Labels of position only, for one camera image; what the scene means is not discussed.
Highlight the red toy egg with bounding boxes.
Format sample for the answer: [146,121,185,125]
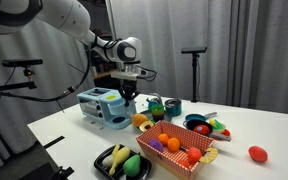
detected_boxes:
[248,146,268,163]

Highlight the black plastic tray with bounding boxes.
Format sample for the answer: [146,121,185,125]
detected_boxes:
[93,146,152,180]

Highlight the yellow toy corn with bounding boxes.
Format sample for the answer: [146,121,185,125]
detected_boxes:
[109,145,130,175]

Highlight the teal toy pot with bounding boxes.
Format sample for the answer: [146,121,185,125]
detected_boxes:
[165,98,182,117]

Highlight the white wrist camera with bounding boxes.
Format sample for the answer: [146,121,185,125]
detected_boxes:
[111,71,145,81]

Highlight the black camera on mount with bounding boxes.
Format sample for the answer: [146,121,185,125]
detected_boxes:
[0,58,44,99]

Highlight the green toy pear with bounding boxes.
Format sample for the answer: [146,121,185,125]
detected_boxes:
[123,155,141,177]

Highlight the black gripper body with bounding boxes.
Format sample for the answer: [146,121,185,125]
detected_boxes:
[118,61,142,100]

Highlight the red toy tomato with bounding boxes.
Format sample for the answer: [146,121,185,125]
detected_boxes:
[187,147,202,163]

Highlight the white toy vegetable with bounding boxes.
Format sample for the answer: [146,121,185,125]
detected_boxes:
[102,144,120,167]

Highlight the teal toy saucepan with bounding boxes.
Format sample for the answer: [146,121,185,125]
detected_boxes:
[185,112,217,121]

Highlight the purple toy eggplant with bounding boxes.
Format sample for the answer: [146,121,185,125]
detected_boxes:
[149,139,163,152]

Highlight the orange toy ball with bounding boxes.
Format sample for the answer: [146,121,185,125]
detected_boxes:
[167,138,180,152]
[158,133,169,146]

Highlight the light blue toy toaster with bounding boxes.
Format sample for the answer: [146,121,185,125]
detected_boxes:
[77,88,136,129]

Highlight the black camera tripod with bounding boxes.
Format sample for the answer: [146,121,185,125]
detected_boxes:
[181,46,207,103]

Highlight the black toy frying pan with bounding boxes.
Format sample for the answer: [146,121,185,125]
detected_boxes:
[182,119,232,142]

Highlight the yellow toy pineapple ring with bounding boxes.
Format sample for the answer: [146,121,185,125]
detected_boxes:
[198,146,220,165]

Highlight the stacked colourful toy cups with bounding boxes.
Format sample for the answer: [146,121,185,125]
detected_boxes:
[146,93,164,122]

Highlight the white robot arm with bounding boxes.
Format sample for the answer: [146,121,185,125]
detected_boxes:
[0,0,142,65]

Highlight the toy avocado half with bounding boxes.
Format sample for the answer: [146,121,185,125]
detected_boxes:
[139,121,154,132]

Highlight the red checkered cardboard box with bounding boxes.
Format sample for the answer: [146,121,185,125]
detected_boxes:
[136,121,218,180]

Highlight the orange toy fruit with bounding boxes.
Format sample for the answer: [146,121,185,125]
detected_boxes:
[132,113,148,127]

